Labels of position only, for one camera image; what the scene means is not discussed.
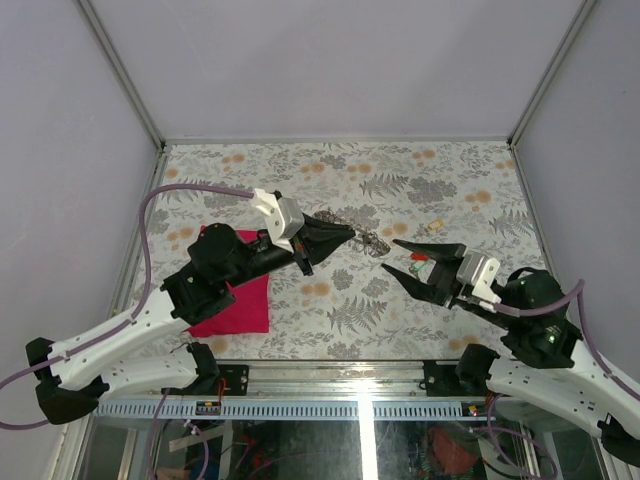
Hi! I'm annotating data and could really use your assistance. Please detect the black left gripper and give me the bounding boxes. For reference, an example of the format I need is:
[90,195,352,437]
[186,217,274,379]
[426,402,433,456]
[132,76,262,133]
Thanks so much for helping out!
[228,211,357,290]

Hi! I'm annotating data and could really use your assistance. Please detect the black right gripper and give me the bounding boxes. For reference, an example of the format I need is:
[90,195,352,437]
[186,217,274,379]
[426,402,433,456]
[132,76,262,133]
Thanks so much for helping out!
[378,236,516,328]

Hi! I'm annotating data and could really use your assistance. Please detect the aluminium frame posts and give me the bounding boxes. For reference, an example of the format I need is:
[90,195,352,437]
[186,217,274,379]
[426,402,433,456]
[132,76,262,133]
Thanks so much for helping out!
[74,0,601,151]

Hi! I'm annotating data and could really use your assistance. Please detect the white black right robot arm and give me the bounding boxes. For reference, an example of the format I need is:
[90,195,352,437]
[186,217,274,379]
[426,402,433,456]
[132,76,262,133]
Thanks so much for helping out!
[385,240,639,466]

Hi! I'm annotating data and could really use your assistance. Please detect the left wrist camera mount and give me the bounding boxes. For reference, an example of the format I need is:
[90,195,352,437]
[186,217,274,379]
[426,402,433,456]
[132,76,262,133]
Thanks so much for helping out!
[250,188,305,253]

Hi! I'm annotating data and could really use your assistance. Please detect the yellow tag key set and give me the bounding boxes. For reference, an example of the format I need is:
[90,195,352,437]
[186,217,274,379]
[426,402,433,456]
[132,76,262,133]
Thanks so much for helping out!
[426,219,444,232]

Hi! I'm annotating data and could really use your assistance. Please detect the floral tablecloth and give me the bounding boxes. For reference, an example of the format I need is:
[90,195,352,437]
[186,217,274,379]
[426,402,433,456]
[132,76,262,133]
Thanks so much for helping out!
[147,141,544,360]

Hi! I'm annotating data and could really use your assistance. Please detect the green tag key set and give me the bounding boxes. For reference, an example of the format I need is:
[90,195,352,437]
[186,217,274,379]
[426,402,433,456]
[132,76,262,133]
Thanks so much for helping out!
[409,263,425,275]

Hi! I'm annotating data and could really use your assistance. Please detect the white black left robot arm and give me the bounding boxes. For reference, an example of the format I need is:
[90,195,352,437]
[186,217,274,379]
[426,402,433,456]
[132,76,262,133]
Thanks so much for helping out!
[26,217,356,425]

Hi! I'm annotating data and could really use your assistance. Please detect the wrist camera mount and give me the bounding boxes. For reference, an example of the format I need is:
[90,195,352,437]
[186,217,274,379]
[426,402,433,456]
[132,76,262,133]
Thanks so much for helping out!
[456,251,501,311]
[250,188,305,253]

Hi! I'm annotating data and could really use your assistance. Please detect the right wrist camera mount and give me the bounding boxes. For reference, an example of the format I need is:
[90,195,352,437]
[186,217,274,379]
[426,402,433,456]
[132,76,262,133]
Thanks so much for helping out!
[456,251,501,311]

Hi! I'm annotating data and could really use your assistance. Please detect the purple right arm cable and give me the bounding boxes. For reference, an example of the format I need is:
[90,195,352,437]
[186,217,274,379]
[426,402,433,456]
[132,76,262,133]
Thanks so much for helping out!
[487,278,640,396]

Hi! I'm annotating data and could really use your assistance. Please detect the pink folded cloth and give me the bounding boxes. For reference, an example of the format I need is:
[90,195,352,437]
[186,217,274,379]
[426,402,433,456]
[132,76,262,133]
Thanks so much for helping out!
[184,223,269,338]

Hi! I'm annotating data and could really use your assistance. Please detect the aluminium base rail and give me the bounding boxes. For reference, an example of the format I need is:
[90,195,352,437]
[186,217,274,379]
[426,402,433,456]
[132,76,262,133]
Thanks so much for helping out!
[74,358,551,399]

